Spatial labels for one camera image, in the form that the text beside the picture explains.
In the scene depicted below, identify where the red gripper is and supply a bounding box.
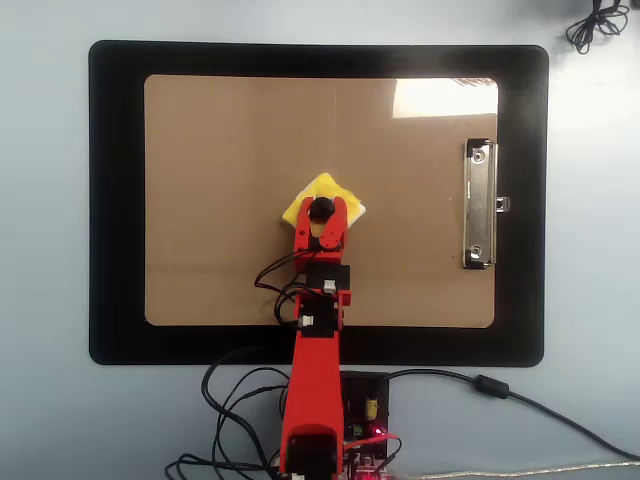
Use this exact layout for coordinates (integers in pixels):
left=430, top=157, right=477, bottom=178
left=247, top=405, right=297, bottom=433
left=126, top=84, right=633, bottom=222
left=293, top=195, right=350, bottom=274

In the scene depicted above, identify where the black cone knob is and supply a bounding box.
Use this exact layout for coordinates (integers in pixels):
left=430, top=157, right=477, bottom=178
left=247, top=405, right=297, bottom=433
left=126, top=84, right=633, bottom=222
left=308, top=196, right=338, bottom=222

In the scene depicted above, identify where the yellow and white sponge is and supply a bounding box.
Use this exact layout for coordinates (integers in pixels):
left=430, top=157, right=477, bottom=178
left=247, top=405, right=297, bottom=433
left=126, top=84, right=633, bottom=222
left=281, top=171, right=369, bottom=239

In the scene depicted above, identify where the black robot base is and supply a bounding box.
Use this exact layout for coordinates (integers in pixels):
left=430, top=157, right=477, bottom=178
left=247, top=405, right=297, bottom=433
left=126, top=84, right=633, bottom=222
left=340, top=370, right=392, bottom=459

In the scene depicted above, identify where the brown clipboard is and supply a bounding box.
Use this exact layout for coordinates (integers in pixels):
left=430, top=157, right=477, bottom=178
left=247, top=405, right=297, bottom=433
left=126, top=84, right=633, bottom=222
left=143, top=74, right=500, bottom=330

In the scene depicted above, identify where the metal clipboard clip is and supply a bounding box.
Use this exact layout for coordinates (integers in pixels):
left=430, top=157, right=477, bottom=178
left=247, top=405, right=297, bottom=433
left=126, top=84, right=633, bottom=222
left=460, top=137, right=512, bottom=271

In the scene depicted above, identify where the black rectangular mat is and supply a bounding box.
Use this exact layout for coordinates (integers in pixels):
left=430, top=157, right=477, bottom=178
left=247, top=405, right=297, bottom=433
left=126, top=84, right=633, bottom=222
left=88, top=39, right=550, bottom=369

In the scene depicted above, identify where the controller circuit board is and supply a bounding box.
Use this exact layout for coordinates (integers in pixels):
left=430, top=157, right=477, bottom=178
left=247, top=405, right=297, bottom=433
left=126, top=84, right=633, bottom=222
left=345, top=394, right=397, bottom=480

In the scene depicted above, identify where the thin black servo wire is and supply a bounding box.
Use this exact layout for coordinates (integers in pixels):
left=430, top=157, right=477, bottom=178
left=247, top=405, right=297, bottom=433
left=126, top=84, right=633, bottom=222
left=163, top=345, right=294, bottom=480
left=253, top=248, right=321, bottom=328

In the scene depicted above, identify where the red wire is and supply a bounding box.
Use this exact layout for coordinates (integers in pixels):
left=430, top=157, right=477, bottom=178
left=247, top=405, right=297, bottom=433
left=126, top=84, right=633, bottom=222
left=343, top=432, right=403, bottom=472

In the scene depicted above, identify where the black power cable with ferrite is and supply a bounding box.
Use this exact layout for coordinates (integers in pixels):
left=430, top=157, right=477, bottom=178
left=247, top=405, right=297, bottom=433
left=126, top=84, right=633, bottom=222
left=372, top=368, right=640, bottom=462

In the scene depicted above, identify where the silver USB cable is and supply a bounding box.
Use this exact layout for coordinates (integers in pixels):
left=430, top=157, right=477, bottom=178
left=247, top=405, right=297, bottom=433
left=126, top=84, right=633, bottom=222
left=393, top=458, right=640, bottom=480

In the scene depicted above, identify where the coiled black cable bundle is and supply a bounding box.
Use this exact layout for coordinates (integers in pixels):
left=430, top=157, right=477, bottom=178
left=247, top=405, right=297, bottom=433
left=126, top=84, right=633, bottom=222
left=565, top=0, right=633, bottom=56

